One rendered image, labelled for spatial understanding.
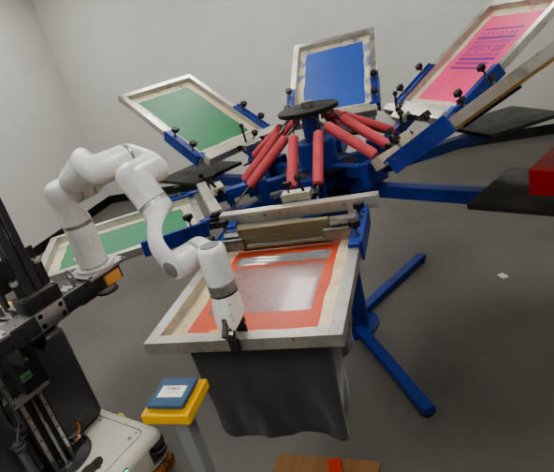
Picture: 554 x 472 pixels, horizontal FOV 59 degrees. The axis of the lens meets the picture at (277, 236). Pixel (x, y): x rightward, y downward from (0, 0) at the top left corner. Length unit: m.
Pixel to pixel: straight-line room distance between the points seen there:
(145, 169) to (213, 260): 0.31
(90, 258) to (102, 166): 0.42
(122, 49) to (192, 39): 0.93
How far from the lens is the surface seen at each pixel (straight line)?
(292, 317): 1.44
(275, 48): 5.93
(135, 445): 2.32
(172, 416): 1.26
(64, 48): 7.09
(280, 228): 1.82
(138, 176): 1.31
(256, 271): 1.75
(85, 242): 1.69
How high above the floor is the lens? 1.72
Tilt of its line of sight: 23 degrees down
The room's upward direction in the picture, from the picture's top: 15 degrees counter-clockwise
